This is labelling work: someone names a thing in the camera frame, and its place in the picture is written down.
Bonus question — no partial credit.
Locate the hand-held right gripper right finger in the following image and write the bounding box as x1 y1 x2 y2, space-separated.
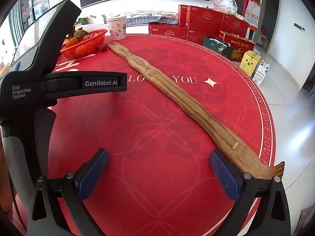
209 149 291 236

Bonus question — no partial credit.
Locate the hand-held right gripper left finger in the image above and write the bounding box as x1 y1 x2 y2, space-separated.
27 148 110 236

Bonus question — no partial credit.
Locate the red round printed table mat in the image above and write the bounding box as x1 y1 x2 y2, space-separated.
48 33 276 236

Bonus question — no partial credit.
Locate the pile of leafy tangerines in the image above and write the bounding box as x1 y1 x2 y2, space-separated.
65 27 101 48

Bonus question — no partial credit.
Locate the red plastic basket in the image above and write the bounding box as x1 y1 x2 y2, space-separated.
60 29 108 59

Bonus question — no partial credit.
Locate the glass display cabinet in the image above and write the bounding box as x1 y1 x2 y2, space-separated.
18 0 51 21

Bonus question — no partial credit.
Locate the white printed paper cup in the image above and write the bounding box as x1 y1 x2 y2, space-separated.
106 15 127 41

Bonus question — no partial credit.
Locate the white printed box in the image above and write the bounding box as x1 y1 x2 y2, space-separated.
252 59 270 86

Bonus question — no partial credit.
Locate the yellow cardboard box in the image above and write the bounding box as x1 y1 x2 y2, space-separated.
239 50 261 77

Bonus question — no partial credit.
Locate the long wooden stick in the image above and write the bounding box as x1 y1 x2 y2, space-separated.
108 42 285 180

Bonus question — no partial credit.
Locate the dark green gift bag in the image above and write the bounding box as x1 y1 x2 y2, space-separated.
203 36 234 59

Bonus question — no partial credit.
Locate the blue checked cloth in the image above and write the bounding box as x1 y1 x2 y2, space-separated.
126 12 178 25

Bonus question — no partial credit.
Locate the red gift box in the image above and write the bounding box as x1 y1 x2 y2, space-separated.
186 28 222 45
185 6 224 33
220 15 251 36
148 23 188 40
178 4 190 27

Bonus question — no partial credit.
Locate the clear plastic bag with flowers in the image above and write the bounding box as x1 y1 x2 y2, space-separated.
210 0 239 14

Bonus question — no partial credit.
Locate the red box with gold handle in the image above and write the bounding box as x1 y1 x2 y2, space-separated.
219 31 256 63

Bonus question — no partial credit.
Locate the wall calendar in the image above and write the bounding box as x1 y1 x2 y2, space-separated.
246 0 261 28

